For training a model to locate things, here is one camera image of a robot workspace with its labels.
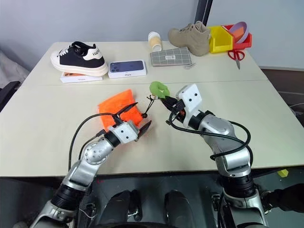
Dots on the white and tan paper cup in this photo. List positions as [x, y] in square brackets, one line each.
[154, 41]

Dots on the grey checked pouch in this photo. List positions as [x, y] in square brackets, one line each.
[169, 57]

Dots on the dark rounded shape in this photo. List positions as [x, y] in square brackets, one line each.
[121, 206]

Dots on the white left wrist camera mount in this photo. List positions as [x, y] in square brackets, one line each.
[124, 133]

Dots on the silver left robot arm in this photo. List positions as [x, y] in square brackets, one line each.
[90, 154]

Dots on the black bulky object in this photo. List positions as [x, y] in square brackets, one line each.
[285, 197]

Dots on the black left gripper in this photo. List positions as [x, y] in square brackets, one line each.
[138, 134]

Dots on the green object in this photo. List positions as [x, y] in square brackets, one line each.
[158, 88]

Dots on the dark metal post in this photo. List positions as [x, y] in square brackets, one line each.
[202, 12]

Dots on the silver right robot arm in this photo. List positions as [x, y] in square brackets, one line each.
[225, 142]

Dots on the yellow plastic bin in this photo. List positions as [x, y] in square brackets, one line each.
[221, 40]

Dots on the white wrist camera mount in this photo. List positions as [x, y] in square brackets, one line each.
[191, 99]
[124, 133]

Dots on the purple bowl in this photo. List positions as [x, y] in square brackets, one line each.
[245, 33]

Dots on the small yellow object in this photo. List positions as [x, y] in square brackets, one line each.
[283, 173]

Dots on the black and white sneaker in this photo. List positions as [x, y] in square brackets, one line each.
[78, 59]

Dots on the small silver metal clip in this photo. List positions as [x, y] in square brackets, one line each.
[190, 66]

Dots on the white phone box orange print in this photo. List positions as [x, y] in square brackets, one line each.
[80, 78]

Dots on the grey fabric bag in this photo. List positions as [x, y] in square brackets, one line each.
[12, 69]

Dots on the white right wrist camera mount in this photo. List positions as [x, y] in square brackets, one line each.
[191, 99]

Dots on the white phone box blue print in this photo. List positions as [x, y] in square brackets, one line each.
[127, 67]

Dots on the tan suede boot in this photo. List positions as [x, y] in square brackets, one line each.
[190, 39]

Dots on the black chair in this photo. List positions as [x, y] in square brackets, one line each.
[8, 95]

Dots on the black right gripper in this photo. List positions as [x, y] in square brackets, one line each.
[177, 108]

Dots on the red plastic bin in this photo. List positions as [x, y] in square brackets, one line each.
[247, 41]

